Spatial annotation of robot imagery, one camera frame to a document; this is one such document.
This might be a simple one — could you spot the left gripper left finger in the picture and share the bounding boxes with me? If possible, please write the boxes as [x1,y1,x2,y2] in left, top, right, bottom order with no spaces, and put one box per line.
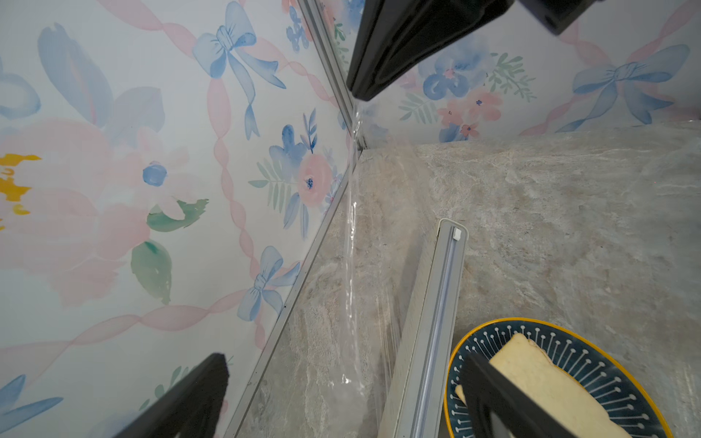
[116,353,229,438]

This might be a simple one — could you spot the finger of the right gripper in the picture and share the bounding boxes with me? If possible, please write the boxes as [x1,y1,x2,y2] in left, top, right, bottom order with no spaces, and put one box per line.
[520,0,598,36]
[346,0,513,101]

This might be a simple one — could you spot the blue yellow-rimmed plate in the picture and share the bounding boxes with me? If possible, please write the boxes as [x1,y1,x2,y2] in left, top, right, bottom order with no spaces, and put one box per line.
[443,318,673,437]

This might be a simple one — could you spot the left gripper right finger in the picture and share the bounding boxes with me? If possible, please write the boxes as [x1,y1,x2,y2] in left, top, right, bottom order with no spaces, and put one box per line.
[461,354,572,437]

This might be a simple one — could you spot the cream plastic wrap dispenser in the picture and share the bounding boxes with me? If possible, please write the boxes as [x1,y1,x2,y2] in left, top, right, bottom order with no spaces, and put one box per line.
[378,218,469,437]

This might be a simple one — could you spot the bread slices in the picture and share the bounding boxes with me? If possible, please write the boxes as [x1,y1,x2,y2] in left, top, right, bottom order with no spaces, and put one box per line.
[455,334,629,437]

